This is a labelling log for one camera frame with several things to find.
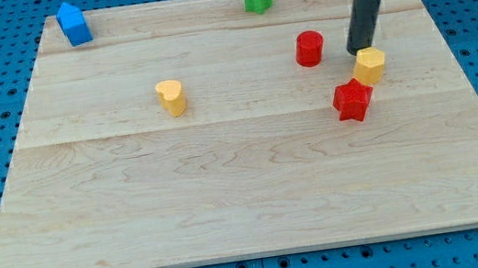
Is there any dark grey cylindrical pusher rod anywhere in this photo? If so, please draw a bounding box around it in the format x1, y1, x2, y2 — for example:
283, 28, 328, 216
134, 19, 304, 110
346, 0, 382, 56

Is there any yellow hexagon block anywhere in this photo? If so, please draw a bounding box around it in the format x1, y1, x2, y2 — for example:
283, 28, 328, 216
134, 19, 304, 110
352, 47, 385, 85

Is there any red cylinder block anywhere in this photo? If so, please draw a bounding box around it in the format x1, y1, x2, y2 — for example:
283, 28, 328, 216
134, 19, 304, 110
295, 30, 324, 67

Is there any red star block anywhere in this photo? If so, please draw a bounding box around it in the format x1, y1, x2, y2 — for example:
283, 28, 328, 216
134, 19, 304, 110
332, 78, 373, 122

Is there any yellow heart block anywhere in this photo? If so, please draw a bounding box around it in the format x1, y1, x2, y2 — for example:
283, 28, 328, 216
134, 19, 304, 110
155, 80, 187, 117

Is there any blue house-shaped block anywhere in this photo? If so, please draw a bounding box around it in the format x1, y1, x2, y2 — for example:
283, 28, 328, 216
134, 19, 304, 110
56, 2, 94, 47

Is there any light wooden board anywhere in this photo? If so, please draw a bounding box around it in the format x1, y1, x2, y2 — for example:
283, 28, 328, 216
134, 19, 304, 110
0, 0, 478, 268

